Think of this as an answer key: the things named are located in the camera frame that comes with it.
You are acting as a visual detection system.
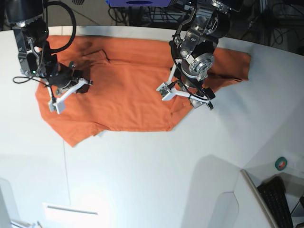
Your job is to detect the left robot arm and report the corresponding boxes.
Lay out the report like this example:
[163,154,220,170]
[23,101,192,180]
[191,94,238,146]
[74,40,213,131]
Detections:
[157,0,243,109]

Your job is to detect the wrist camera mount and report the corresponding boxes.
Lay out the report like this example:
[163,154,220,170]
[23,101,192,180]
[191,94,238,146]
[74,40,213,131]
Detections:
[156,63,196,106]
[47,78,93,114]

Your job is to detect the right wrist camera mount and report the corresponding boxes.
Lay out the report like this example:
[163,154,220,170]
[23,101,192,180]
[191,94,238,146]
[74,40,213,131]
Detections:
[47,78,93,114]

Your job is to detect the orange t-shirt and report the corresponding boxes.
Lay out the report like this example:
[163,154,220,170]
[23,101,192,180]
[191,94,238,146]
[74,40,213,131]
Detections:
[35,35,252,148]

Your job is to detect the black keyboard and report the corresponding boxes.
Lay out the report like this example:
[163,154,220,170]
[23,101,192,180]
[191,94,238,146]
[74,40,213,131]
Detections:
[257,176,294,228]

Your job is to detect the green tape roll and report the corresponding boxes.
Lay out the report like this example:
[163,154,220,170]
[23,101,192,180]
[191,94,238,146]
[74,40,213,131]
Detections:
[275,157,288,171]

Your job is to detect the blue box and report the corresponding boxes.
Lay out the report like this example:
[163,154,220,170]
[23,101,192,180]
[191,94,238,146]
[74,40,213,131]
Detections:
[106,0,171,7]

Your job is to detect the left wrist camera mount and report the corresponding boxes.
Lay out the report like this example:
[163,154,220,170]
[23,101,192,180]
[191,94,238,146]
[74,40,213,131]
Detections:
[156,63,196,106]

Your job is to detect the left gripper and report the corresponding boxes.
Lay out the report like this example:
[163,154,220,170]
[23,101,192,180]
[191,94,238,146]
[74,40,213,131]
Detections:
[177,69,216,110]

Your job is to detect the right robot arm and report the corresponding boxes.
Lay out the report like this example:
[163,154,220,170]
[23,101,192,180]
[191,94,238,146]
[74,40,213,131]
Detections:
[3,0,92,94]

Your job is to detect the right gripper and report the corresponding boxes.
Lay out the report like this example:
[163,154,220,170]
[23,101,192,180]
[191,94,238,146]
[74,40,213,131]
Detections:
[47,64,91,94]

